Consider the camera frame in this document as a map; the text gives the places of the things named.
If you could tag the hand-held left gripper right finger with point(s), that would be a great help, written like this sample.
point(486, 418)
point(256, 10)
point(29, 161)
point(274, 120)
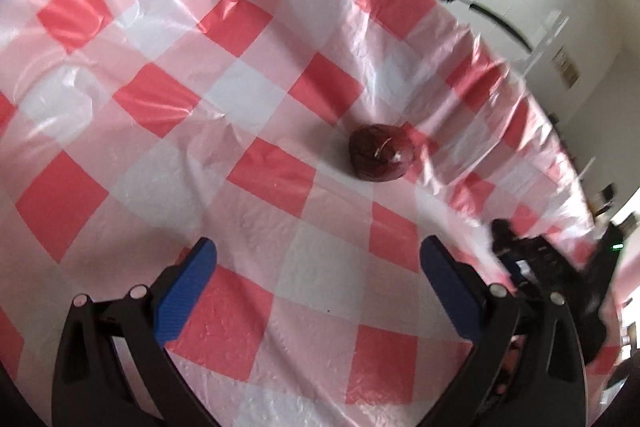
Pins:
point(450, 292)

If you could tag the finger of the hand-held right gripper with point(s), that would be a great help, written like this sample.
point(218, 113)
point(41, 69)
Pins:
point(535, 262)

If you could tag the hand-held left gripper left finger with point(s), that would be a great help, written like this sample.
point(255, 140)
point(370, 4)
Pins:
point(182, 292)

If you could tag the red onion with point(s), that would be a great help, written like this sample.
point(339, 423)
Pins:
point(381, 152)

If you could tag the red white checkered tablecloth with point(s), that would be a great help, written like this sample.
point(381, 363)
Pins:
point(225, 107)

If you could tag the wall socket plate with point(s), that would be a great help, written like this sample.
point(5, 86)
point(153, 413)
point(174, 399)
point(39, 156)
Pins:
point(565, 66)

